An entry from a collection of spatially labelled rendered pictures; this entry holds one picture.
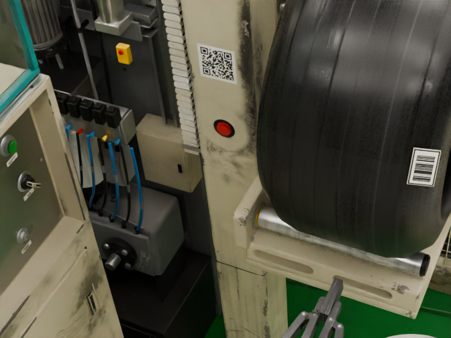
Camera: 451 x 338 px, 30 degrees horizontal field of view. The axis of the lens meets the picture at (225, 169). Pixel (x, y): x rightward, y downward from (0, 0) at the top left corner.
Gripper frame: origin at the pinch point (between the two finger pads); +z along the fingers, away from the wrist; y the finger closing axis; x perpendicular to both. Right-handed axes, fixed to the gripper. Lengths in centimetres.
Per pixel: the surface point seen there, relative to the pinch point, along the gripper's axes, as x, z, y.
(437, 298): 112, 68, -5
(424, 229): -9.1, 12.7, -11.3
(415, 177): -22.6, 12.3, -9.3
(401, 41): -37.2, 24.5, -2.9
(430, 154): -25.9, 14.6, -10.8
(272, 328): 67, 21, 26
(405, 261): 12.5, 18.7, -7.0
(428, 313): 111, 61, -4
